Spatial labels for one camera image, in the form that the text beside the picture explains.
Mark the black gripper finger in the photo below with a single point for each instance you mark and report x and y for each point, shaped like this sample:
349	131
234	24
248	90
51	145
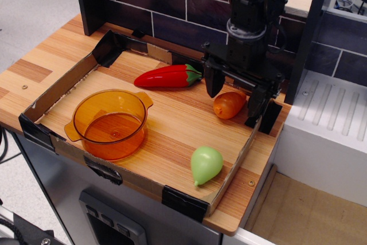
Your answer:
258	101
214	79

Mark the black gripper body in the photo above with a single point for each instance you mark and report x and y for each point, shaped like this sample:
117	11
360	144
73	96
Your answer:
244	58

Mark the orange toy carrot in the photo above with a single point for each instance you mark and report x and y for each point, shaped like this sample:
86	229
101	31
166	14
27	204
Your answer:
229	104

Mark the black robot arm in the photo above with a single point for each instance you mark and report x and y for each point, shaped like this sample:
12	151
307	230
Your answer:
252	14

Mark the cardboard fence with black tape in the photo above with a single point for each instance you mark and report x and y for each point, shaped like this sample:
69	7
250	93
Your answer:
180	121

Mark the transparent orange plastic pot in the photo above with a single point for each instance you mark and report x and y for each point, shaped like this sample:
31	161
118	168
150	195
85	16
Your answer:
111	124

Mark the red toy chili pepper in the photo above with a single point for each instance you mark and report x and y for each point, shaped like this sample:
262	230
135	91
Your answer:
174	76

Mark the white toy sink drainboard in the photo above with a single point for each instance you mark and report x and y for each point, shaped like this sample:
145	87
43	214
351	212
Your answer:
323	141

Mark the green toy pear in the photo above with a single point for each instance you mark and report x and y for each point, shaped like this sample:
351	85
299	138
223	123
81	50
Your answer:
206	163

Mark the grey oven control panel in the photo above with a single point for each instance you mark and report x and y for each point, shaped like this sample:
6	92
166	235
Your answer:
109	226

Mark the dark grey vertical post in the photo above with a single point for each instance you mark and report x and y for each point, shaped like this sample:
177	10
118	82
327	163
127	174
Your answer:
298	71

